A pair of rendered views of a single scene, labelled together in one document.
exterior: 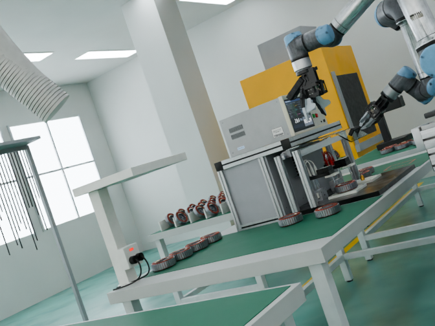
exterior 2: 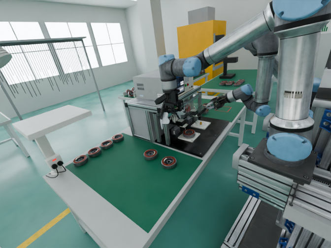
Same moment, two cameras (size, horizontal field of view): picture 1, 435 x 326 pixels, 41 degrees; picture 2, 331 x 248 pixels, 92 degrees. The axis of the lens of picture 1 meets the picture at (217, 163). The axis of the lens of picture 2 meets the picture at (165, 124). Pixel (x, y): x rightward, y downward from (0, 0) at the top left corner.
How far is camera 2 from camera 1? 1.69 m
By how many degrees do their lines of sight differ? 27
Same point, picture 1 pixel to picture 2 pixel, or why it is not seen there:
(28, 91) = not seen: outside the picture
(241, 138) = (142, 91)
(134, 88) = not seen: hidden behind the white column
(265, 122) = (154, 88)
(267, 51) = (191, 15)
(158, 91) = (143, 23)
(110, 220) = (40, 143)
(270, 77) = (188, 29)
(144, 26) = not seen: outside the picture
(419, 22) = (291, 103)
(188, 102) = (153, 32)
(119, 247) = (48, 156)
